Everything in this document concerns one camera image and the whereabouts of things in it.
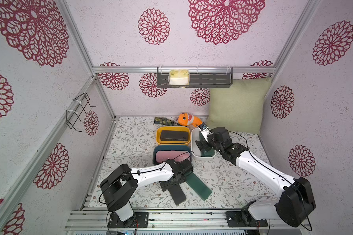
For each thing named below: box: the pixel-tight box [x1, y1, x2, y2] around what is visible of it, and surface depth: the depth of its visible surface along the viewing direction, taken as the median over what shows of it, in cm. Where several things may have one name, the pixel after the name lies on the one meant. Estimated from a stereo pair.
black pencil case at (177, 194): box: [167, 185, 187, 206], surface depth 81 cm
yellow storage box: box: [155, 125, 192, 146], surface depth 108 cm
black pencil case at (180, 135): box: [159, 130, 189, 142], surface depth 109 cm
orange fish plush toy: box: [175, 112, 203, 128], surface depth 112 cm
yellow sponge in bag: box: [168, 69, 190, 88], surface depth 92 cm
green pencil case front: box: [185, 171, 213, 201], surface depth 85 cm
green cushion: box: [206, 77, 272, 134], surface depth 101 cm
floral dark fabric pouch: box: [154, 116, 179, 126], surface depth 115 cm
